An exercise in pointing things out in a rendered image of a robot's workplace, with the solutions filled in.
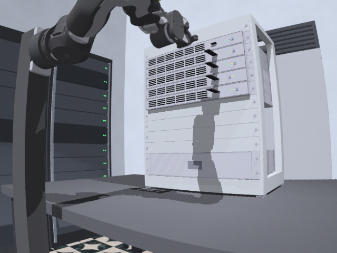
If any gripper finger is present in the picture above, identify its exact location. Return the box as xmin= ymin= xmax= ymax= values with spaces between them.
xmin=176 ymin=33 xmax=198 ymax=48
xmin=183 ymin=17 xmax=198 ymax=39

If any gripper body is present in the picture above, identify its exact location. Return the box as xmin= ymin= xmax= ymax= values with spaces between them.
xmin=150 ymin=10 xmax=184 ymax=48

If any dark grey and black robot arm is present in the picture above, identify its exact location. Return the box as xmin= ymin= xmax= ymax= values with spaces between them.
xmin=28 ymin=0 xmax=167 ymax=76

